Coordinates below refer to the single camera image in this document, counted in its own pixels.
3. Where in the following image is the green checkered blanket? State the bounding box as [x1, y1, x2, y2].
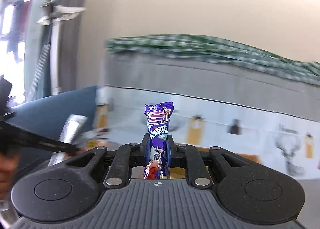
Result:
[105, 34, 319, 86]

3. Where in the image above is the purple snack packet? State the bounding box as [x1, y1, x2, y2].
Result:
[144, 102, 174, 180]

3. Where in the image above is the dark blue sofa cushion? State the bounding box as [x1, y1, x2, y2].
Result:
[1, 86, 98, 172]

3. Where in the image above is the silver foil snack packet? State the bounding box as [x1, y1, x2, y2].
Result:
[48, 115, 87, 167]

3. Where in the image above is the person's left hand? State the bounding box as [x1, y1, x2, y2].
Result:
[0, 154, 20, 200]

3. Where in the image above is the grey window curtain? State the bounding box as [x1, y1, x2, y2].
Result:
[24, 0, 85, 102]

